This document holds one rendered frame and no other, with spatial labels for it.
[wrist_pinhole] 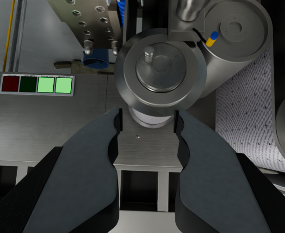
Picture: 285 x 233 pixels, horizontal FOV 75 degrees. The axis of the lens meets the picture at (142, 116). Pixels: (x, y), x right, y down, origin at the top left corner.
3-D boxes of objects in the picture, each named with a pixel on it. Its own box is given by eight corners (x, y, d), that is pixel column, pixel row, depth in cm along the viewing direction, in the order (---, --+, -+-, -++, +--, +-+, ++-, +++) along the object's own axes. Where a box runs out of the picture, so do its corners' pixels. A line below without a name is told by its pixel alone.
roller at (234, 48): (271, -6, 31) (275, 63, 29) (214, 60, 56) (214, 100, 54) (197, -8, 31) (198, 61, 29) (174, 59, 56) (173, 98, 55)
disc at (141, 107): (216, 40, 30) (194, 127, 28) (215, 41, 31) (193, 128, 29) (128, 18, 31) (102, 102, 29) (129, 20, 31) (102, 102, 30)
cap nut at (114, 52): (120, 40, 63) (120, 53, 62) (122, 46, 66) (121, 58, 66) (110, 40, 63) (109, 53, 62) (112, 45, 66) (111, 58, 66)
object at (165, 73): (171, 99, 27) (127, 75, 28) (170, 101, 29) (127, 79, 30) (195, 56, 28) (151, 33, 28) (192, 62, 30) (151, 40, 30)
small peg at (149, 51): (145, 44, 25) (155, 45, 25) (145, 53, 28) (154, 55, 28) (143, 53, 25) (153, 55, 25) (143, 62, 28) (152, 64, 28)
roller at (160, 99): (206, 44, 29) (188, 113, 28) (177, 89, 55) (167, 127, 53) (135, 26, 30) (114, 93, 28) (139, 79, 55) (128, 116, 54)
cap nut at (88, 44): (93, 40, 63) (92, 52, 62) (96, 45, 67) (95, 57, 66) (82, 39, 63) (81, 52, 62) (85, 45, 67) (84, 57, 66)
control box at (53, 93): (74, 75, 63) (72, 95, 62) (75, 76, 64) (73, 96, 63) (1, 73, 64) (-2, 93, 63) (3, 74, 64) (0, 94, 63)
